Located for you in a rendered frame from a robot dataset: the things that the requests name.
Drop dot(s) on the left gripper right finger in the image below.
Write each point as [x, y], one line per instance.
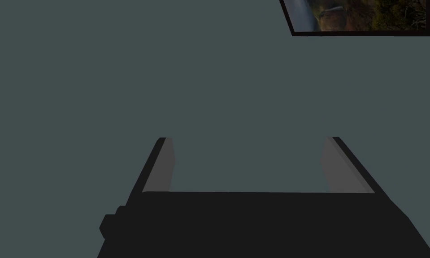
[344, 172]

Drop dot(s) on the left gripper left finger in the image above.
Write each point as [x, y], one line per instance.
[158, 171]

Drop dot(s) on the black framed landscape picture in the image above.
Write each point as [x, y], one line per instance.
[358, 16]

